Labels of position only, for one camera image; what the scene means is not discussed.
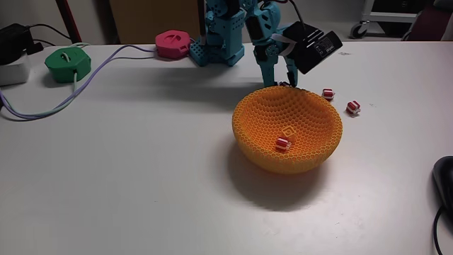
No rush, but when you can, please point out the yellow honeycomb basket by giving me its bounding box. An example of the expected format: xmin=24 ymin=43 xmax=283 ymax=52
xmin=231 ymin=85 xmax=343 ymax=175

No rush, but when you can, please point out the black webcam on gripper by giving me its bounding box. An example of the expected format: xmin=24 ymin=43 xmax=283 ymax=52
xmin=282 ymin=21 xmax=343 ymax=75

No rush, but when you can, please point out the pink octagonal hub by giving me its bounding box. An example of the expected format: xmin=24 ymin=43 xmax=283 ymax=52
xmin=154 ymin=29 xmax=192 ymax=60

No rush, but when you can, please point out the brown board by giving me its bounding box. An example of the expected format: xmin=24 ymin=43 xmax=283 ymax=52
xmin=108 ymin=0 xmax=202 ymax=45

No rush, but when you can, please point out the dark red chair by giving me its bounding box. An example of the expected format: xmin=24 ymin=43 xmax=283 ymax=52
xmin=401 ymin=0 xmax=453 ymax=42

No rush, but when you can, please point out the black computer mouse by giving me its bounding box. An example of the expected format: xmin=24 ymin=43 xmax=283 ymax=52
xmin=432 ymin=155 xmax=453 ymax=213

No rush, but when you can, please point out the red pole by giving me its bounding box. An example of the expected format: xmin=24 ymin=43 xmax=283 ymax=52
xmin=55 ymin=0 xmax=83 ymax=45

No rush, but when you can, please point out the green octagonal hub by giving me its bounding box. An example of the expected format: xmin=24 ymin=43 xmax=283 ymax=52
xmin=44 ymin=47 xmax=92 ymax=84

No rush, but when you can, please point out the black power adapter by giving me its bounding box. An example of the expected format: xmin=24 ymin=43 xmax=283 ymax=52
xmin=0 ymin=23 xmax=44 ymax=67

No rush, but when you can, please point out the white box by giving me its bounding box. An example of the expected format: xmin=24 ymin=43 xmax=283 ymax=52
xmin=0 ymin=52 xmax=31 ymax=87

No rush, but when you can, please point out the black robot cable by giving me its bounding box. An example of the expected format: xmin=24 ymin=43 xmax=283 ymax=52
xmin=261 ymin=0 xmax=306 ymax=26

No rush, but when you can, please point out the purple cable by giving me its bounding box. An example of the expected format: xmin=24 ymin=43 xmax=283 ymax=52
xmin=0 ymin=44 xmax=159 ymax=122

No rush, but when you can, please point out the pale green cable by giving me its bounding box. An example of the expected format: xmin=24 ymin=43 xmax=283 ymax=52
xmin=0 ymin=42 xmax=91 ymax=120

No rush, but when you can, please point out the black mouse cable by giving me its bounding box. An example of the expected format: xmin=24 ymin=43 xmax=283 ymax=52
xmin=432 ymin=205 xmax=453 ymax=255

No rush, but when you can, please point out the black adapter cable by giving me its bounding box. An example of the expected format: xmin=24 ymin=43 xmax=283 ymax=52
xmin=27 ymin=23 xmax=72 ymax=47

